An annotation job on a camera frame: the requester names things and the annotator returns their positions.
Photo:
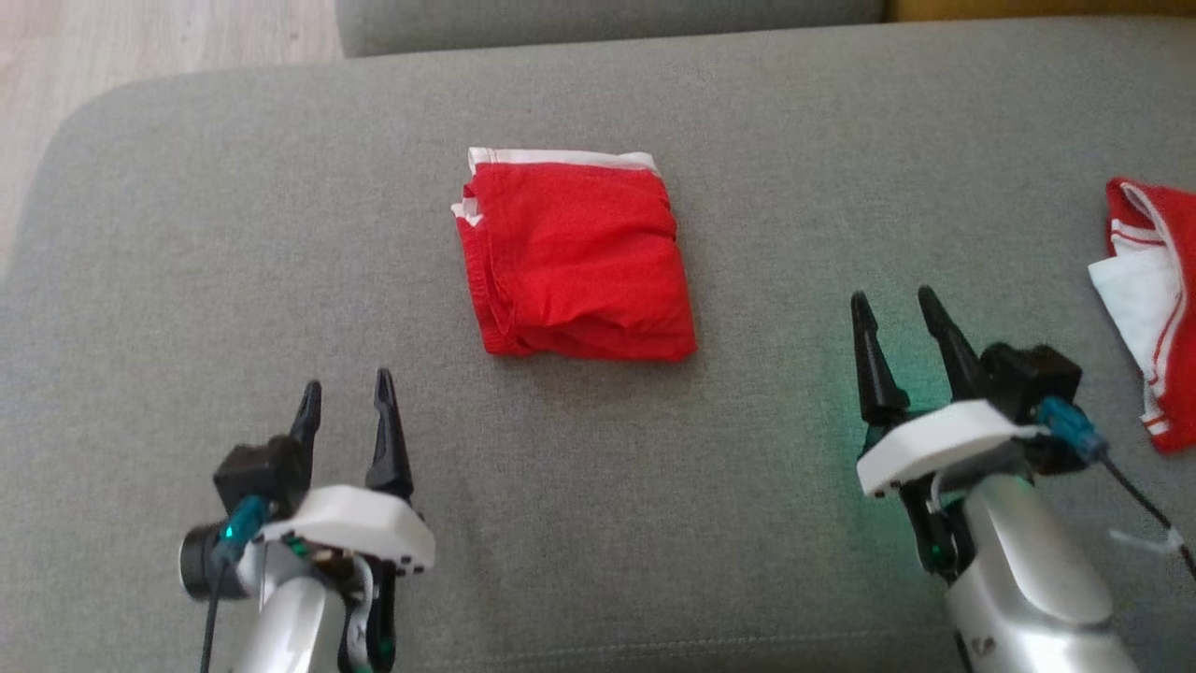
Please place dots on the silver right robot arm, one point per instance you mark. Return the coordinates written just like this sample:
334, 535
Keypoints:
1028, 579

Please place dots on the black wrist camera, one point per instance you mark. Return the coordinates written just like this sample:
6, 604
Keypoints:
1032, 383
252, 486

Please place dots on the red shorts white stripes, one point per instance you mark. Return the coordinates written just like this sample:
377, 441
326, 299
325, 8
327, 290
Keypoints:
579, 262

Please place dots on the red basketball jersey white trim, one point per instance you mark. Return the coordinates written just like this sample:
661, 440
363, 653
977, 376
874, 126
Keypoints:
1168, 308

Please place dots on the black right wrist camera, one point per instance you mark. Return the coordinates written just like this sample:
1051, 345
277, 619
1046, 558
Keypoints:
1032, 383

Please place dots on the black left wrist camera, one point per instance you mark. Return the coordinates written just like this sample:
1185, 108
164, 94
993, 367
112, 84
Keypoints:
252, 486

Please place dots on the white-plated right gripper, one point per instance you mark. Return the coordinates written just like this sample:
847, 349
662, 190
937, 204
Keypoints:
934, 444

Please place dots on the yellow sofa cushion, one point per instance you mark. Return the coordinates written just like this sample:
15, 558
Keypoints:
1037, 7

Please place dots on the grey sofa back cushion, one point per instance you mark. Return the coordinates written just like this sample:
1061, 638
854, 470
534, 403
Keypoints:
607, 23

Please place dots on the grey sofa seat cushion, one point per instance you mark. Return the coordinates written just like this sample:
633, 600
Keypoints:
654, 514

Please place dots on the white-plated left gripper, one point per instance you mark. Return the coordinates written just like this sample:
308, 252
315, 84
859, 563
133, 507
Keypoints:
355, 528

